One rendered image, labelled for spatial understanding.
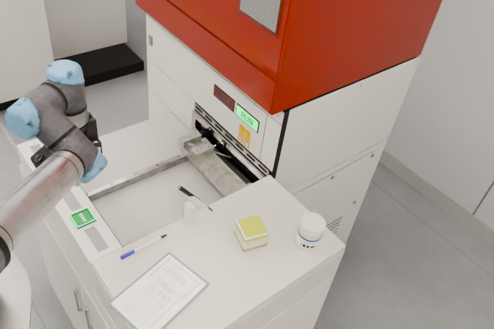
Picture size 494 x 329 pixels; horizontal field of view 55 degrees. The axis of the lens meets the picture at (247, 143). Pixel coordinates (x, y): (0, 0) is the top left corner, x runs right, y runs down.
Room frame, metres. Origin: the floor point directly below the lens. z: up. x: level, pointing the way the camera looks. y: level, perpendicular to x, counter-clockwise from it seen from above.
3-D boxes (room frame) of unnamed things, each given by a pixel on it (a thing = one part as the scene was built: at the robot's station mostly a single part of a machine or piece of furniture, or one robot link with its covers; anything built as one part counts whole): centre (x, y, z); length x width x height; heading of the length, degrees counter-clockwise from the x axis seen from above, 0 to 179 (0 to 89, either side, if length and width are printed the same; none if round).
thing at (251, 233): (0.85, -0.05, 1.00); 0.07 x 0.07 x 0.07; 29
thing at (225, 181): (1.23, 0.10, 0.87); 0.36 x 0.08 x 0.03; 44
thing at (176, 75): (1.44, 0.18, 1.02); 0.82 x 0.03 x 0.40; 44
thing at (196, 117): (1.30, 0.07, 0.89); 0.44 x 0.02 x 0.10; 44
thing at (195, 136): (1.34, 0.21, 0.89); 0.08 x 0.03 x 0.03; 134
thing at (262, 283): (0.80, 0.01, 0.89); 0.62 x 0.35 x 0.14; 134
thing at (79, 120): (0.86, 0.42, 1.33); 0.08 x 0.08 x 0.05
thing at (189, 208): (0.89, 0.12, 1.03); 0.06 x 0.04 x 0.13; 134
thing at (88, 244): (0.94, 0.52, 0.89); 0.55 x 0.09 x 0.14; 44
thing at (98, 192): (1.19, 0.34, 0.84); 0.50 x 0.02 x 0.03; 134
